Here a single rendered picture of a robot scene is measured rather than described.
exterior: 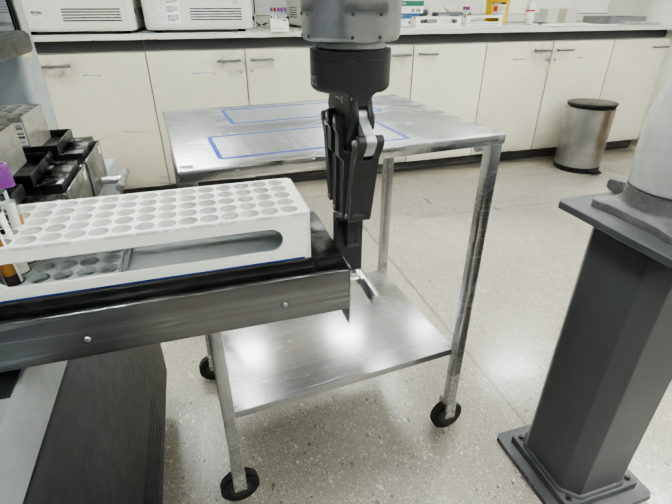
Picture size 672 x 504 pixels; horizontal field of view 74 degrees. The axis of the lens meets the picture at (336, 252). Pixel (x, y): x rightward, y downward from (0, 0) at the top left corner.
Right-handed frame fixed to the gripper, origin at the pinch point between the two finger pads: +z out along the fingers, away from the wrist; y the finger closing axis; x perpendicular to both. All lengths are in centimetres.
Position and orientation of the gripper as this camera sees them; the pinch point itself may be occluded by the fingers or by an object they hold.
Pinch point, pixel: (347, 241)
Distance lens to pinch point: 50.8
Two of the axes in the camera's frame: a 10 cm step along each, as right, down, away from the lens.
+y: 2.9, 4.7, -8.4
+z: 0.0, 8.7, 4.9
